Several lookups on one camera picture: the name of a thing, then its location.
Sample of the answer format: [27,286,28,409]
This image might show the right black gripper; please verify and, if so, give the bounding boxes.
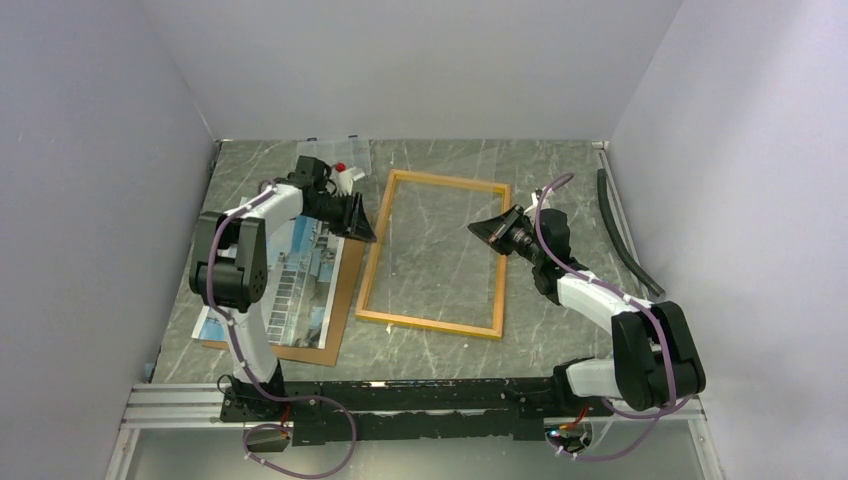
[467,205,544,266]

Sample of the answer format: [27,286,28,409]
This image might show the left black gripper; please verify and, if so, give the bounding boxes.
[306,190,378,243]

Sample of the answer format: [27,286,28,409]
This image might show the clear acrylic glazing sheet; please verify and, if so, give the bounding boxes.
[368,140,500,326]

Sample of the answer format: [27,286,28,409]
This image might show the yellow wooden picture frame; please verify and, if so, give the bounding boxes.
[355,169,512,340]

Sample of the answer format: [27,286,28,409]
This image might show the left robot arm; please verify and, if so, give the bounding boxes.
[188,156,376,420]

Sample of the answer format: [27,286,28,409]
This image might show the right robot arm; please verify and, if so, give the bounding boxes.
[467,205,707,415]

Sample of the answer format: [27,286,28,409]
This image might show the building photo print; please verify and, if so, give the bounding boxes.
[190,211,346,350]

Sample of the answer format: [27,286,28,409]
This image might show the brown backing board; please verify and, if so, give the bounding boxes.
[201,238,367,368]

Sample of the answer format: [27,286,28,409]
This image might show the clear plastic organizer box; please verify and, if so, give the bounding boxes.
[296,136,372,175]

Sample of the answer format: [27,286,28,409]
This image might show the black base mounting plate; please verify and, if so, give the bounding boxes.
[219,376,612,446]

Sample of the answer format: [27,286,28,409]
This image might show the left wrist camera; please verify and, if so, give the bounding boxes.
[332,162,366,195]

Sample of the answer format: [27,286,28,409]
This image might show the black corrugated hose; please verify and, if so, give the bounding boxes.
[596,168,666,297]

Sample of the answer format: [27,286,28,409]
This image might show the aluminium rail frame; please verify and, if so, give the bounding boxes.
[107,381,724,479]

